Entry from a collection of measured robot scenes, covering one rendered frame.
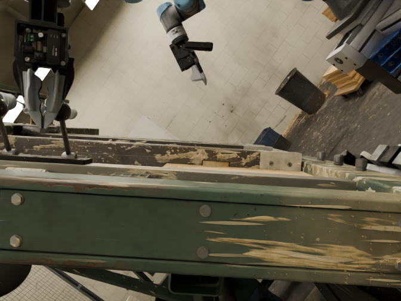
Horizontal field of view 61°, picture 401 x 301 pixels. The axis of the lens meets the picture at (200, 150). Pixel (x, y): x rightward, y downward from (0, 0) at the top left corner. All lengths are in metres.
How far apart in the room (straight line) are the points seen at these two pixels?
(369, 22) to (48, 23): 1.02
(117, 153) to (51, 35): 0.56
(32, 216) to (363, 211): 0.41
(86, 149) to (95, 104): 5.54
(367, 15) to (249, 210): 1.00
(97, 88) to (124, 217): 6.23
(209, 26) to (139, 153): 5.67
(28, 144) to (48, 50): 0.62
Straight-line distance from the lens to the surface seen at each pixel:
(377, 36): 1.31
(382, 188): 0.65
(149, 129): 4.96
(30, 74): 0.60
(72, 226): 0.46
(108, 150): 1.06
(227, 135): 6.32
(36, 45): 0.58
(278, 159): 1.05
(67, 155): 0.73
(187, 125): 6.31
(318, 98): 5.53
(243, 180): 0.67
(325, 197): 0.44
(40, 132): 1.62
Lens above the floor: 1.20
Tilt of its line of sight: 1 degrees down
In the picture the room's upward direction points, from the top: 54 degrees counter-clockwise
